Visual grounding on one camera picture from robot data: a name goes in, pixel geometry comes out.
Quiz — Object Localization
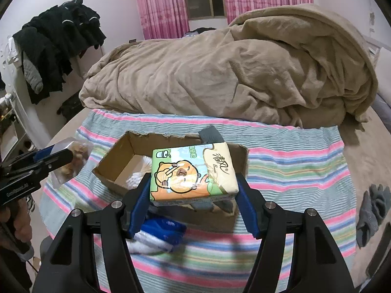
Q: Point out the beige fleece duvet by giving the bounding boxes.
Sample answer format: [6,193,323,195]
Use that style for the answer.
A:
[78,4,380,129]

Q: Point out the blue and white packet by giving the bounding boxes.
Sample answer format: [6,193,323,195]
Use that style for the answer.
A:
[128,210,188,254]

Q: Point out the striped pastel blanket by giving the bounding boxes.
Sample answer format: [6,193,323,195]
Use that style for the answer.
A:
[40,108,358,293]

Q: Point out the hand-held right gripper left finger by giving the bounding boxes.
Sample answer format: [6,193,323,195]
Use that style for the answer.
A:
[32,173,152,293]

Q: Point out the cartoon print tissue pack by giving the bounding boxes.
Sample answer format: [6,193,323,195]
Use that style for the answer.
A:
[150,142,239,207]

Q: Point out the pile of black clothes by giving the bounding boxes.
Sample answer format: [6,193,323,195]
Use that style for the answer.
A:
[12,0,107,105]

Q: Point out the dark grey cloth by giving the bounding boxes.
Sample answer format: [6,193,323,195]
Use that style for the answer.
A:
[197,127,226,146]

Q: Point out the white shelf rack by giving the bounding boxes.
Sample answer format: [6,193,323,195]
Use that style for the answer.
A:
[0,92,29,162]

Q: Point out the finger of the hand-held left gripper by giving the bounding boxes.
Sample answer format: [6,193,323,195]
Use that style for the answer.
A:
[18,156,75,179]
[3,145,74,171]

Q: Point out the cardboard box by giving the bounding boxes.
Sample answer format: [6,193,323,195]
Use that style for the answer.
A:
[92,131,249,224]

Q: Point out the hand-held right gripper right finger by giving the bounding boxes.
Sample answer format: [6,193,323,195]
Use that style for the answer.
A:
[235,174,361,293]

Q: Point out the dark suitcase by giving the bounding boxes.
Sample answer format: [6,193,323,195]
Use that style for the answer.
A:
[57,93,85,122]

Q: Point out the grey gloves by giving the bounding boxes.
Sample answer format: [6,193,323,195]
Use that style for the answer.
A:
[356,184,391,248]

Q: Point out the white headboard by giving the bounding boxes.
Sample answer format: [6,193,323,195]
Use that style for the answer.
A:
[363,33,383,65]

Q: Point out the person's left hand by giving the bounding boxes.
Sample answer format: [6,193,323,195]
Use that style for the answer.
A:
[0,204,32,245]

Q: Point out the clear snack packet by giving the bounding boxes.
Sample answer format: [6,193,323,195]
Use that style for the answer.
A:
[50,137,92,189]

